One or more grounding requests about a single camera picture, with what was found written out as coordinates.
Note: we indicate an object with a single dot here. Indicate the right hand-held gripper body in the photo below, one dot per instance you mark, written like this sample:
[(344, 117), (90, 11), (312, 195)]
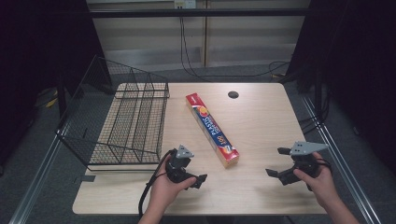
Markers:
[(306, 163)]

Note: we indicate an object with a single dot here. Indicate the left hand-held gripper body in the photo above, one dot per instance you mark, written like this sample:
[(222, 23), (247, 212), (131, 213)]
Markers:
[(178, 166)]

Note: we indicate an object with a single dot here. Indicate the long plastic wrap box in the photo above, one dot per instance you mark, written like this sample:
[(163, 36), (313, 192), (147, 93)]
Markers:
[(211, 129)]

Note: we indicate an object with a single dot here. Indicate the person's right hand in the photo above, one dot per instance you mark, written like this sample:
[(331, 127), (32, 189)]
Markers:
[(322, 186)]

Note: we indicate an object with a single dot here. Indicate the person's left hand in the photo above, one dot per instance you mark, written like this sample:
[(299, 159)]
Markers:
[(163, 193)]

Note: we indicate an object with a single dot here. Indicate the black curtain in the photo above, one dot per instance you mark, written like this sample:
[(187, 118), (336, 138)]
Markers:
[(358, 71), (37, 62)]

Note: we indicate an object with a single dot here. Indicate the silver metal floor rail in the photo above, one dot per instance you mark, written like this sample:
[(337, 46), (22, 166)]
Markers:
[(339, 161), (34, 189)]

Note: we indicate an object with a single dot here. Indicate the black horizontal frame bar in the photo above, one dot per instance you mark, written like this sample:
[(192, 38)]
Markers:
[(199, 12)]

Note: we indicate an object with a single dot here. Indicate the white wall power outlet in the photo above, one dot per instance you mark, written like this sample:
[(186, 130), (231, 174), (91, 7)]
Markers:
[(185, 3)]

